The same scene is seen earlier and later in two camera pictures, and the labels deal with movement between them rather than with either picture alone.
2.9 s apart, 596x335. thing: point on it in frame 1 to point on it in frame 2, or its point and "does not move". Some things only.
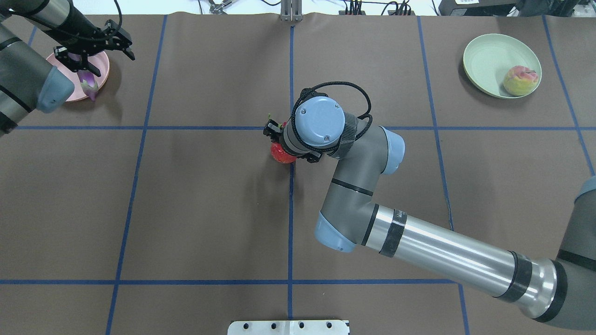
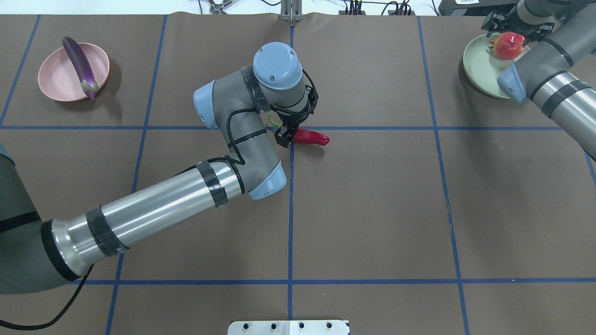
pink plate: x=99 y=61 does not move
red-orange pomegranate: x=278 y=152 to x=507 y=45
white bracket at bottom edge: x=289 y=327 does not move
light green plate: x=502 y=65 does not move
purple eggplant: x=88 y=83 does not move
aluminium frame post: x=291 y=10 does not move
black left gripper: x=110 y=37 to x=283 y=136
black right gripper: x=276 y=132 to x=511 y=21
